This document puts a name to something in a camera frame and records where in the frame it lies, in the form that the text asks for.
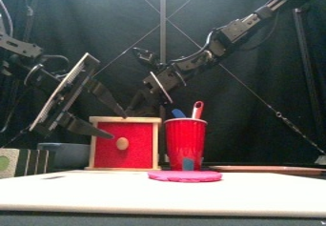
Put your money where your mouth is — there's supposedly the wooden drawer box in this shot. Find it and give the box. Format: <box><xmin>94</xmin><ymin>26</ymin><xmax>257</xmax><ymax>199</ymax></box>
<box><xmin>86</xmin><ymin>115</ymin><xmax>165</xmax><ymax>172</ymax></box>

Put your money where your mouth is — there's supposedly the red drawer with wooden knob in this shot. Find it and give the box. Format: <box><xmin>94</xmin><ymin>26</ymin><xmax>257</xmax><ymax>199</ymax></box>
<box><xmin>94</xmin><ymin>121</ymin><xmax>155</xmax><ymax>170</ymax></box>

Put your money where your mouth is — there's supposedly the pink dough disc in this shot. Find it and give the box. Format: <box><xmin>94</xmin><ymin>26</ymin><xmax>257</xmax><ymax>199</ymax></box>
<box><xmin>147</xmin><ymin>169</ymin><xmax>225</xmax><ymax>183</ymax></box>

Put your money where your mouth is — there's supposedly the red plastic cup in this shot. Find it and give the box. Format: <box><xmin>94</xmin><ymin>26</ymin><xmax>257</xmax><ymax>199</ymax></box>
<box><xmin>163</xmin><ymin>117</ymin><xmax>209</xmax><ymax>173</ymax></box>

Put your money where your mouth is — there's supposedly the green striped sponge block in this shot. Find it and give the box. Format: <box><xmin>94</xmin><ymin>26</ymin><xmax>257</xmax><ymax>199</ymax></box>
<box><xmin>0</xmin><ymin>147</ymin><xmax>58</xmax><ymax>179</ymax></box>

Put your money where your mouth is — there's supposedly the white cutting board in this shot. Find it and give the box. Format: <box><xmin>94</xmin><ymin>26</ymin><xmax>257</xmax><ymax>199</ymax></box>
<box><xmin>0</xmin><ymin>168</ymin><xmax>326</xmax><ymax>219</ymax></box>

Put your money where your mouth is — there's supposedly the brown flat tray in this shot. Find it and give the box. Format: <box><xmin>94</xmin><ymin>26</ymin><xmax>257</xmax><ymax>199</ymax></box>
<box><xmin>206</xmin><ymin>164</ymin><xmax>326</xmax><ymax>177</ymax></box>

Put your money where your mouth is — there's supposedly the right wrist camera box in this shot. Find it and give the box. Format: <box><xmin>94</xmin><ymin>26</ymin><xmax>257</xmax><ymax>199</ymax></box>
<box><xmin>131</xmin><ymin>46</ymin><xmax>162</xmax><ymax>71</ymax></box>

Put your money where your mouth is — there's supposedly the red utensil handle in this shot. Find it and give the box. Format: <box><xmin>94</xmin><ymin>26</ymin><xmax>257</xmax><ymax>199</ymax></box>
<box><xmin>191</xmin><ymin>100</ymin><xmax>205</xmax><ymax>120</ymax></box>

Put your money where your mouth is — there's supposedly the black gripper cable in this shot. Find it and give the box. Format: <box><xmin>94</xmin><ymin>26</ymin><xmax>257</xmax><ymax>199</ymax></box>
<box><xmin>169</xmin><ymin>29</ymin><xmax>216</xmax><ymax>66</ymax></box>

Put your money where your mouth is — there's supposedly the thin steel brace wire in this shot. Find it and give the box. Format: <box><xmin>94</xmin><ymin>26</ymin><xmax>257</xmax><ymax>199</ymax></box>
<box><xmin>94</xmin><ymin>0</ymin><xmax>214</xmax><ymax>77</ymax></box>
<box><xmin>123</xmin><ymin>0</ymin><xmax>326</xmax><ymax>156</ymax></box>

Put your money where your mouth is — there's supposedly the grey vertical frame pole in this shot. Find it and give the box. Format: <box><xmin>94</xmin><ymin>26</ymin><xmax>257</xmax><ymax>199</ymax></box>
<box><xmin>159</xmin><ymin>0</ymin><xmax>167</xmax><ymax>65</ymax></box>

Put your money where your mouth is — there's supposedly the black frame post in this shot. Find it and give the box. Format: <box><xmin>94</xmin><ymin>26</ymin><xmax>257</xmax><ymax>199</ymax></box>
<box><xmin>292</xmin><ymin>8</ymin><xmax>326</xmax><ymax>143</ymax></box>

